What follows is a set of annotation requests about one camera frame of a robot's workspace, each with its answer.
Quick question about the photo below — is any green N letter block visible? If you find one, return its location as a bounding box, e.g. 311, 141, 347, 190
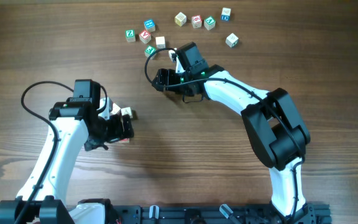
204, 16, 216, 30

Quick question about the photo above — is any green Z letter block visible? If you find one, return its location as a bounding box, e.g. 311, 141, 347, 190
125, 29, 136, 42

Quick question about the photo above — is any blue top wooden block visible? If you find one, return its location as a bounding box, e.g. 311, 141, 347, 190
144, 19, 156, 33

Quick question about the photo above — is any blue sided far block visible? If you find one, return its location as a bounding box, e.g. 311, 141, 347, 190
221, 7, 231, 21

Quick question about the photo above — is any white block blue side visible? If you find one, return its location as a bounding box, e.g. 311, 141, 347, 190
168, 48, 177, 63

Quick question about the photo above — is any red 6 number block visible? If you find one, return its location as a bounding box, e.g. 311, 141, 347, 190
191, 15, 203, 29

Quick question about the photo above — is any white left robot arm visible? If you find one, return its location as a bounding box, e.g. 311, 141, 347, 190
0, 102, 134, 223

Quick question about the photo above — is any yellow sided wooden block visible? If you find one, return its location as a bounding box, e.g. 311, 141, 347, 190
175, 12, 187, 27

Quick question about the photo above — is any white block green side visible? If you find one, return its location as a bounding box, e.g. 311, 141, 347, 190
226, 33, 239, 48

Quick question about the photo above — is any red V letter block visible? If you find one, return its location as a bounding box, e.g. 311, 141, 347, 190
139, 30, 152, 44

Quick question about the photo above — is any plain top wooden block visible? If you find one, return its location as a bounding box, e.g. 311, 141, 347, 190
155, 36, 166, 49

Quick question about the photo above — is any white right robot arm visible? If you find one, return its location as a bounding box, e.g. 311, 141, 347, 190
150, 65, 310, 223

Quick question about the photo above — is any letter A wooden block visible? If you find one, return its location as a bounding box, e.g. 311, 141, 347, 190
121, 107, 133, 119

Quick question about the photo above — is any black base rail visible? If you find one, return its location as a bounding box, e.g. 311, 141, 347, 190
109, 203, 333, 224

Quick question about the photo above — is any green E letter block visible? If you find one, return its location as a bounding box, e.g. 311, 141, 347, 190
144, 45, 157, 60

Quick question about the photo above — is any animal picture red block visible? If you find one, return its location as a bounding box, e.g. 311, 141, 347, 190
110, 103, 121, 115

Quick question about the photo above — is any red M letter block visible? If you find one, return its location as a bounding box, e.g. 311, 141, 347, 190
118, 138, 130, 144

